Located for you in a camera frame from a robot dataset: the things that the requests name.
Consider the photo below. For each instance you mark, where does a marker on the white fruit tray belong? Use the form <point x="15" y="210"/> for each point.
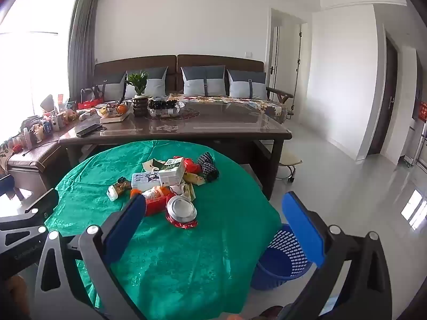
<point x="113" y="118"/>

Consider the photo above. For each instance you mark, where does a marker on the dark wooden door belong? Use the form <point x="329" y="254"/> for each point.
<point x="383" y="106"/>

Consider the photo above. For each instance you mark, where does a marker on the grey curtain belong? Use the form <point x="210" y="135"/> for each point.
<point x="81" y="40"/>

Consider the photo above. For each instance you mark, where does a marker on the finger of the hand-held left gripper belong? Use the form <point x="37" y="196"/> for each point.
<point x="6" y="186"/>
<point x="36" y="206"/>

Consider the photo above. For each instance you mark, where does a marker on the brown sofa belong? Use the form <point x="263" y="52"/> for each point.
<point x="200" y="60"/>

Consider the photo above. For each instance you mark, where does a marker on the crushed red can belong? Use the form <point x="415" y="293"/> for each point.
<point x="181" y="210"/>

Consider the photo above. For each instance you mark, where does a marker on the dark grapes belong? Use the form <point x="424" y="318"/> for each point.
<point x="160" y="103"/>

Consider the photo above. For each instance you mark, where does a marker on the potted green plant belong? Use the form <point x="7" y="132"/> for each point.
<point x="139" y="106"/>

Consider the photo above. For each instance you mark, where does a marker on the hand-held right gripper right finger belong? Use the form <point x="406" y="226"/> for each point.
<point x="303" y="230"/>

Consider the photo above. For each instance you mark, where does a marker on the cream rolling stool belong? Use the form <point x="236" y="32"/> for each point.
<point x="289" y="156"/>

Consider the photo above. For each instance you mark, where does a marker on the red wall sign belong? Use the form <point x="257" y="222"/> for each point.
<point x="423" y="110"/>

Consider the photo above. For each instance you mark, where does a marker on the white and green milk carton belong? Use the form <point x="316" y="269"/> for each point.
<point x="171" y="171"/>

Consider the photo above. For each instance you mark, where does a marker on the white tissue packet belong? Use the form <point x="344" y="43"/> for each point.
<point x="143" y="180"/>

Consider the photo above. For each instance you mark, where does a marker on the black foam net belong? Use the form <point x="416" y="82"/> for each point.
<point x="208" y="168"/>

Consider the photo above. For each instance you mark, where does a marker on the dark wooden coffee table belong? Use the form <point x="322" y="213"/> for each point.
<point x="216" y="120"/>

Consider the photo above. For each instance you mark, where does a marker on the grey two-tone cushion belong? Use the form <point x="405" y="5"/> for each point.
<point x="203" y="81"/>
<point x="155" y="85"/>
<point x="111" y="86"/>
<point x="247" y="86"/>

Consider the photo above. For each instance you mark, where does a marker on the red gift bag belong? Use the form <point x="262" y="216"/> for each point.
<point x="90" y="104"/>

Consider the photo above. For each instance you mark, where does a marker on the red plastic bag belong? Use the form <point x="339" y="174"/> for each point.
<point x="190" y="166"/>

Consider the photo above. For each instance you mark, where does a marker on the glass fruit bowl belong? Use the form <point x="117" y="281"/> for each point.
<point x="173" y="111"/>

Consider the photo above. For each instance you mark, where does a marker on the floral sofa cover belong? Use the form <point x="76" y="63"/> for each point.
<point x="267" y="105"/>

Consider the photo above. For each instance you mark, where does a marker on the orange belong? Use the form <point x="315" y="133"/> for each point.
<point x="122" y="109"/>

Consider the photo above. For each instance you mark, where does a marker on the blue plastic waste basket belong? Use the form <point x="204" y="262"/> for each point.
<point x="277" y="273"/>

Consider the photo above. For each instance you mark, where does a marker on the brown furry slipper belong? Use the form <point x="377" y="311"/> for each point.
<point x="270" y="312"/>

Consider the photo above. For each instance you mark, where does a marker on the yellow wrapper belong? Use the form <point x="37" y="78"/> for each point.
<point x="193" y="178"/>

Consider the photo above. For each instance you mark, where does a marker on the green tablecloth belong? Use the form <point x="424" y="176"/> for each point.
<point x="200" y="256"/>

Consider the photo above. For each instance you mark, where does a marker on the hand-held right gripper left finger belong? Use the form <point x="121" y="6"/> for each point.
<point x="128" y="220"/>

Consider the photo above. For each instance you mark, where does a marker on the row of small bottles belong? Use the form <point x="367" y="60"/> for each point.
<point x="43" y="128"/>

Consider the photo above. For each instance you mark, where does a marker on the brown side bench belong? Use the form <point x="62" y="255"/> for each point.
<point x="33" y="160"/>

